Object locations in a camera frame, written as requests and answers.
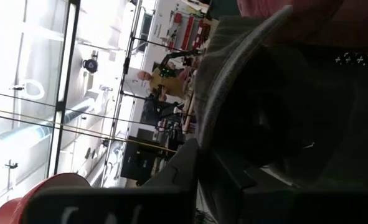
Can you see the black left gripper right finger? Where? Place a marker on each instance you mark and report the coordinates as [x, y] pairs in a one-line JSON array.
[[249, 205]]

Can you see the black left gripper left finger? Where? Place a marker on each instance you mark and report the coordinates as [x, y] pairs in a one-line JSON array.
[[171, 199]]

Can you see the dark grey baseball cap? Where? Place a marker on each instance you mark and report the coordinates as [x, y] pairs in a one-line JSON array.
[[221, 62]]

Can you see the person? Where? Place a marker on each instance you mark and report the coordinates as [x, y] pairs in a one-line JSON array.
[[168, 84]]

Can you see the red desk lamp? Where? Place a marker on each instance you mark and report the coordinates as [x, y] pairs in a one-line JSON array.
[[12, 211]]

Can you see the black aluminium rig frame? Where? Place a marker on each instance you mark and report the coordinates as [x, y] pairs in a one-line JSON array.
[[62, 105]]

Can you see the round black overhead camera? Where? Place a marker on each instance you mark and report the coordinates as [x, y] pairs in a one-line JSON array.
[[90, 66]]

